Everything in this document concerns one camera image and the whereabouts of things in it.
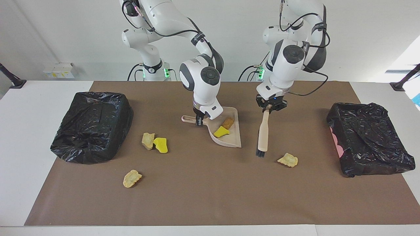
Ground beige hand brush black bristles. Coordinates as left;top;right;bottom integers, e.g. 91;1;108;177
256;105;273;158

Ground beige plastic dustpan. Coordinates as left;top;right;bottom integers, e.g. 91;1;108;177
181;107;242;148

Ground yellow sponge piece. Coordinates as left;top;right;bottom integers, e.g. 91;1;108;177
153;137;168;154

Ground pale flaky pastry piece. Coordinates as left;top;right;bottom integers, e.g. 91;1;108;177
277;153;299;168

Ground beige foam chunk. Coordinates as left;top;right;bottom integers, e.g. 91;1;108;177
141;132;155;150

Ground tan croissant piece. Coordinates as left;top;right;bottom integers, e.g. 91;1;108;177
123;169;143;188

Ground pink bin with black bag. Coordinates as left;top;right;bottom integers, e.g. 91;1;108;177
326;102;416;177

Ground bin lined with black bag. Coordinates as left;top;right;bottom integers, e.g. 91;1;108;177
50;92;134;164

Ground brown table mat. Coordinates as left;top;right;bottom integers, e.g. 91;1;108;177
25;81;420;226

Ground black base power cable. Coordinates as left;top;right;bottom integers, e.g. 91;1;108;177
127;64;145;81
238;52;270;81

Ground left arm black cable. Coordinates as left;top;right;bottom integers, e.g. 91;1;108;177
279;0;329;97

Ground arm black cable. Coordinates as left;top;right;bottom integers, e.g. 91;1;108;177
279;0;329;97
122;0;205;38

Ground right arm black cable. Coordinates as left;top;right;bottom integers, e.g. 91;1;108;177
122;0;205;38

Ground black camera stand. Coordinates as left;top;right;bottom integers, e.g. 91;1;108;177
390;64;420;91
0;63;27;89

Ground white wall socket box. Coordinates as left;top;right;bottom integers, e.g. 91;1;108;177
43;63;76;79

